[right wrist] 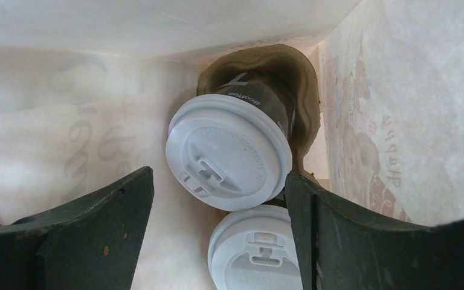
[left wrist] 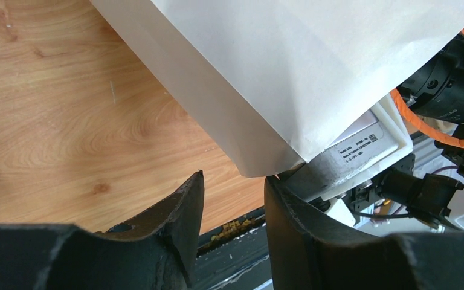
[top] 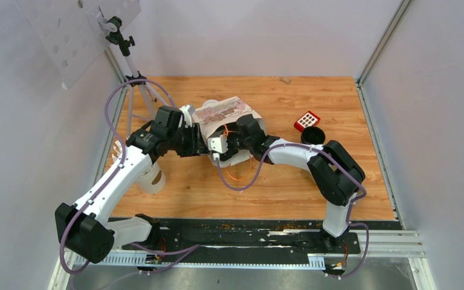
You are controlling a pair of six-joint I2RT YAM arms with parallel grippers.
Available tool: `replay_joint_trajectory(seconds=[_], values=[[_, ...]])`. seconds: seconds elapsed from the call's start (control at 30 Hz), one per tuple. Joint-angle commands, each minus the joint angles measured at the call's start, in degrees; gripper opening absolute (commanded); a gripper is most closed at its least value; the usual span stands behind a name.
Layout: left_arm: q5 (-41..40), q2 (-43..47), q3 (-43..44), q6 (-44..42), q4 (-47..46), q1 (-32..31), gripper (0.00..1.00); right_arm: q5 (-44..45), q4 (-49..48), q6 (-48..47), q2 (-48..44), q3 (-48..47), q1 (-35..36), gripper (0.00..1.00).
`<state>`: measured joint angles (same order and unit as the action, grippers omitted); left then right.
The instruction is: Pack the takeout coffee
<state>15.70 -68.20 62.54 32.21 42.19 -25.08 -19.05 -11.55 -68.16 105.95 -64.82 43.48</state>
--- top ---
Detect white cup with paper sleeves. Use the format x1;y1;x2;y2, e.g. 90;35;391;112
112;140;167;196

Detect purple cable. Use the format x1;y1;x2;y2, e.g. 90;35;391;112
59;79;201;277
215;143;370;279

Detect white perforated panel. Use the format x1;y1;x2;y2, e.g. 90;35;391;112
15;0;141;89

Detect black cup stack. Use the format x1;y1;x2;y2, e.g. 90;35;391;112
300;126;326;145

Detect grey tripod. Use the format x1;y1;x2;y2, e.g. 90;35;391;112
104;16;175;136

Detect red box with white grid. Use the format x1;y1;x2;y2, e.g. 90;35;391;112
294;111;321;132

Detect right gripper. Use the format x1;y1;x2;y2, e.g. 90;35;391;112
216;120;253;161

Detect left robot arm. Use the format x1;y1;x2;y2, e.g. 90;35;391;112
54;105;207;263

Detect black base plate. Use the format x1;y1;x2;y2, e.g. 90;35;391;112
140;218;361;265

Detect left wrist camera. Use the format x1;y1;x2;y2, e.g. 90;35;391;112
179;105;195;127

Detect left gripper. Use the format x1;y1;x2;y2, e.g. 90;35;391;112
168;123;212;158

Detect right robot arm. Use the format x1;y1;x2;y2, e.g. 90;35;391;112
208;114;367;253

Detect paper bag with orange handles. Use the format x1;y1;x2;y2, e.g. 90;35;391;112
193;96;266;171

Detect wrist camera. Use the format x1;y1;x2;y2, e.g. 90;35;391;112
179;105;195;127
207;134;228;154

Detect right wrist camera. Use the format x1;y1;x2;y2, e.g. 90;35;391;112
207;134;228;154

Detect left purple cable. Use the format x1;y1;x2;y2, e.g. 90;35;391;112
59;79;201;277

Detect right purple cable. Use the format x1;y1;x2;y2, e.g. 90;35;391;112
215;143;370;279

